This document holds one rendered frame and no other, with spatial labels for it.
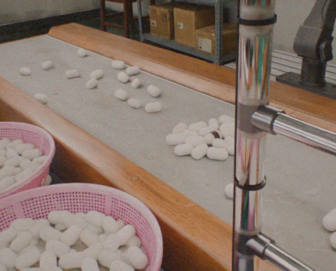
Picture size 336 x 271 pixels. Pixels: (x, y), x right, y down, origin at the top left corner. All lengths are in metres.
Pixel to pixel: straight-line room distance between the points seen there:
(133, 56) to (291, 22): 2.22
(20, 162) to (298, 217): 0.46
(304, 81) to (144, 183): 0.67
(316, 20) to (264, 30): 0.84
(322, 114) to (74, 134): 0.44
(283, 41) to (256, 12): 3.05
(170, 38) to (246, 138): 3.45
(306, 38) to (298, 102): 0.31
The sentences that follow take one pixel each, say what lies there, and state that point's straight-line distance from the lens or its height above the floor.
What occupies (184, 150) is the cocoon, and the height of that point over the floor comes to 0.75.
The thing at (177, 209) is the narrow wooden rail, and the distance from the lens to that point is 0.54.
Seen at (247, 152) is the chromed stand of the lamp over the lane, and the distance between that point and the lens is 0.32.
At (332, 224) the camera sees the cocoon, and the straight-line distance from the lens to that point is 0.55.
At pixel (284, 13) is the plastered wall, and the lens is 3.29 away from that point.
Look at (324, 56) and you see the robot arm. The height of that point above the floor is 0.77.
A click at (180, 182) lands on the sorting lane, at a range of 0.63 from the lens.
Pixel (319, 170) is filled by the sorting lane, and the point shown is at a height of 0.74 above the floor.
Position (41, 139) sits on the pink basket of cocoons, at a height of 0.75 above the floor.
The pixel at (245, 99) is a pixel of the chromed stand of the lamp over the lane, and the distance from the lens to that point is 0.30.
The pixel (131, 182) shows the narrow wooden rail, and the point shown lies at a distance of 0.59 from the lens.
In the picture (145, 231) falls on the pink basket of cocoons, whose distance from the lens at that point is 0.54.
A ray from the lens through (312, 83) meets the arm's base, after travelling 1.15.
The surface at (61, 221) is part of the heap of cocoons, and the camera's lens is 0.59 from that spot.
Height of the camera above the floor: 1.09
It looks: 28 degrees down
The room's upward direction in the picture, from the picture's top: 3 degrees counter-clockwise
